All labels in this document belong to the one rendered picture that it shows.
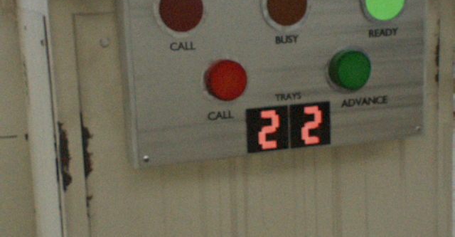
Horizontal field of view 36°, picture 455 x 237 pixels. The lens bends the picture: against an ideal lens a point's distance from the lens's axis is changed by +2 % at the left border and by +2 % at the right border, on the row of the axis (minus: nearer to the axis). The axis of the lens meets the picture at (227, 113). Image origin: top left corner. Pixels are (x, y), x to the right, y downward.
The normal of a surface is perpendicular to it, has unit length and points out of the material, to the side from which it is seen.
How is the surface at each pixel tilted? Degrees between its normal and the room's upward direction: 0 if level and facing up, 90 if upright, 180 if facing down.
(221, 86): 90
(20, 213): 90
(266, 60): 90
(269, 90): 90
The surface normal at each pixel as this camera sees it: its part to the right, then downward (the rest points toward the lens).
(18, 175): 0.31, 0.15
